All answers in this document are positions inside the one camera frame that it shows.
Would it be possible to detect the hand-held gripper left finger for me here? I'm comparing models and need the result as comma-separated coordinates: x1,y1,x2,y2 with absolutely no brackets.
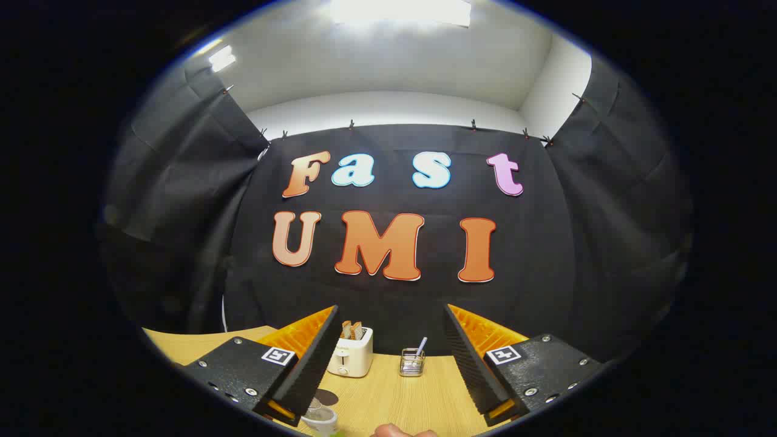
173,305,341,427

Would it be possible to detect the wire mesh cutlery holder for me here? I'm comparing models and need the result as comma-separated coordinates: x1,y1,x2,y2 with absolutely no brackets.
399,348,426,378

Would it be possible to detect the clear juice bottle white label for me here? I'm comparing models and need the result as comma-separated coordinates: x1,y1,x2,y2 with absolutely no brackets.
300,398,342,437

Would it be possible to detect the cream white toaster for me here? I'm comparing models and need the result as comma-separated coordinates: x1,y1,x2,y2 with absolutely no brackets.
327,327,374,378

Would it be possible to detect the small ceiling light panel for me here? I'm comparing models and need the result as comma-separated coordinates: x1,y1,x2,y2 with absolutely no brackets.
208,45,237,73

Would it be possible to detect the wooden table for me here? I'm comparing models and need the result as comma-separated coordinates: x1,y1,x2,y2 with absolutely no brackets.
143,326,529,437

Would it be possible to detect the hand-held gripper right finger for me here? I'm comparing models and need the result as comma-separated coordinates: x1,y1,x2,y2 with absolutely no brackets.
443,303,608,427

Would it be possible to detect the black backdrop cloth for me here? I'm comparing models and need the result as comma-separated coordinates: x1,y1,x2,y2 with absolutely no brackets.
97,55,696,365

